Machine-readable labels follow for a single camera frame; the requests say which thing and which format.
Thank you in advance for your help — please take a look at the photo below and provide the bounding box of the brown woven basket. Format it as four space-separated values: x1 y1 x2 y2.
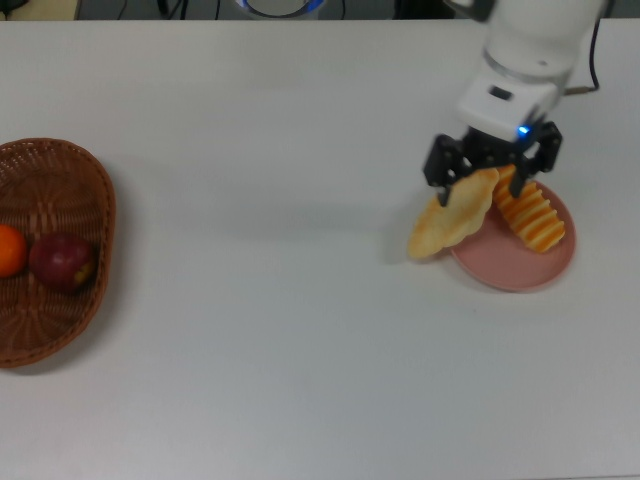
0 137 119 370

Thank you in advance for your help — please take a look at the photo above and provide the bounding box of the red toy apple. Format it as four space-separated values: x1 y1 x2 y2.
28 234 97 294

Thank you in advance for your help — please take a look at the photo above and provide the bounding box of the pink plate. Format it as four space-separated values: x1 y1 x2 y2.
449 182 577 294

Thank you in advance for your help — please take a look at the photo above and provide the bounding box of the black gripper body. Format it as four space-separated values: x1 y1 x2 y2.
462 124 545 170

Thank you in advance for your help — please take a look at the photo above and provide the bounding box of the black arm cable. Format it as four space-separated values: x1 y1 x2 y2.
563 17 602 97

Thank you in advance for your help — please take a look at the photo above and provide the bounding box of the striped toy bread roll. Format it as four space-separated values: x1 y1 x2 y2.
493 164 568 254

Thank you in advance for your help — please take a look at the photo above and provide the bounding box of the braided toy bread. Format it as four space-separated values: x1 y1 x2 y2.
407 167 501 260

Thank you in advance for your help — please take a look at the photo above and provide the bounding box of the orange toy mandarin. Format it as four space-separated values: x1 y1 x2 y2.
0 224 29 279

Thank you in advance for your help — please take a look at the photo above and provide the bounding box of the white robot base blue ring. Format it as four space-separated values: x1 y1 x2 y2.
233 0 327 19

